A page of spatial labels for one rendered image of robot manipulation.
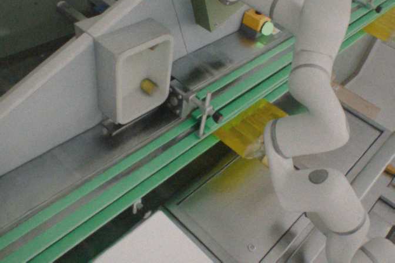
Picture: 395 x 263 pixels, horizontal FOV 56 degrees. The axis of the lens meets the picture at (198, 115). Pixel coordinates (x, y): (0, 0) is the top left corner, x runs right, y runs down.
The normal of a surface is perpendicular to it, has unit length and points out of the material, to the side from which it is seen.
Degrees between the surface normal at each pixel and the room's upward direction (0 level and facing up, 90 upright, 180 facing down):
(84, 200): 90
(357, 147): 90
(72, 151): 90
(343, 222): 52
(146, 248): 90
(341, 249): 104
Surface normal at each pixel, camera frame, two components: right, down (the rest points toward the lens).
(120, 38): 0.14, -0.71
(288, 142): -0.55, 0.33
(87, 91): 0.72, 0.55
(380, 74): -0.69, 0.43
